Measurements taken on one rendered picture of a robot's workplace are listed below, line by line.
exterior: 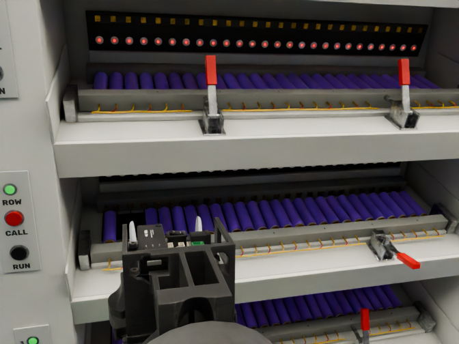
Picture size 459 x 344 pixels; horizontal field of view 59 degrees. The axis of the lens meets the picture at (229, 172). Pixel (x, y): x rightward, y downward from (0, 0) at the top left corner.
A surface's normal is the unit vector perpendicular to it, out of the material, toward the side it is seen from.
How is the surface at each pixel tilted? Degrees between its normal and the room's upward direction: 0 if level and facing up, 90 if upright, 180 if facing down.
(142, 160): 105
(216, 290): 5
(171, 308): 85
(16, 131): 90
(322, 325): 15
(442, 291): 90
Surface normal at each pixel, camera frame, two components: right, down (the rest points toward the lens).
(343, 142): 0.22, 0.55
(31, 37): 0.24, 0.31
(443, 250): 0.09, -0.83
